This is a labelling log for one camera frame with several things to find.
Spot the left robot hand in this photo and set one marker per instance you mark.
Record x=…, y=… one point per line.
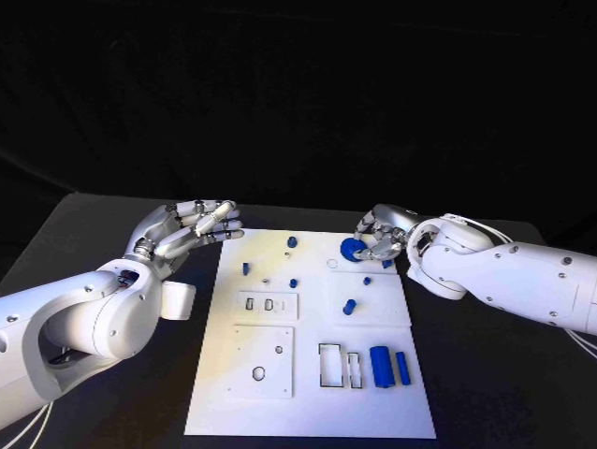
x=198, y=224

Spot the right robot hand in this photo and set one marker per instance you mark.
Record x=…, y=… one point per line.
x=390, y=228

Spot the blue gear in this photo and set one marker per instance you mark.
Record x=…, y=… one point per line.
x=348, y=249

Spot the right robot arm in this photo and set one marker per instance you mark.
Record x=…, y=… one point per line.
x=521, y=277

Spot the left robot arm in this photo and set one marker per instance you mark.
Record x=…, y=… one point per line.
x=36, y=336

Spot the white task board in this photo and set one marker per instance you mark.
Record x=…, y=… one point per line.
x=309, y=336

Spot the large blue cylinder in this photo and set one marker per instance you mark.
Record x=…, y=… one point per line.
x=382, y=366

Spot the thin blue cylinder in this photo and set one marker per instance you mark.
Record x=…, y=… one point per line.
x=404, y=368

